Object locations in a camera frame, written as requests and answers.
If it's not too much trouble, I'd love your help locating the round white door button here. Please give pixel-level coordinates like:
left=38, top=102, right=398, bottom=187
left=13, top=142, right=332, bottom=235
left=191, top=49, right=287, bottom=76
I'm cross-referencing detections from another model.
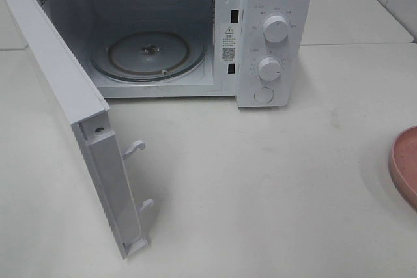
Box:
left=254, top=87, right=274, bottom=104

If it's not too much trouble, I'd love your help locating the white microwave door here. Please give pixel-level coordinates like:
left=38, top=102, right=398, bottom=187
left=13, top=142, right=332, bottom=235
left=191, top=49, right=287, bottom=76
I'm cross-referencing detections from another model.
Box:
left=5, top=0, right=154, bottom=258

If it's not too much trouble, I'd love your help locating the pink round plate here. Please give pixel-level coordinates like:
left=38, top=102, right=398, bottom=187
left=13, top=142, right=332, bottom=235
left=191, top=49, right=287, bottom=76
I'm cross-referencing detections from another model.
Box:
left=389, top=126, right=416, bottom=210

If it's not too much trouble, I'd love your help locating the white microwave oven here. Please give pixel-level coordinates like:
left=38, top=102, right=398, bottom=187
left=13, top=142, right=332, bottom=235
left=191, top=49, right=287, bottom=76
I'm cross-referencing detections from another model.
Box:
left=38, top=0, right=310, bottom=107

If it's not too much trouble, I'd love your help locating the glass microwave turntable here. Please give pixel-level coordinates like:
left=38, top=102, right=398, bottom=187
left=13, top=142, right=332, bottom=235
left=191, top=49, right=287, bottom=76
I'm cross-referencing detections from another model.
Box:
left=90, top=20, right=212, bottom=83

